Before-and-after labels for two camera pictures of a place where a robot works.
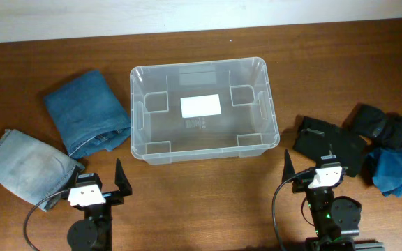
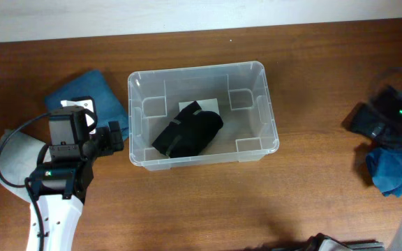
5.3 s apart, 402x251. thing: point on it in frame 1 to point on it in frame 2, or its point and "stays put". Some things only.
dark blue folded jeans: x=89 y=116 stays put
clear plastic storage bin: x=202 y=111 stays put
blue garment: x=398 y=166 stays put
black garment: x=316 y=138 to x=187 y=135
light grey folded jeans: x=29 y=167 stays put
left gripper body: x=112 y=197 to x=102 y=143
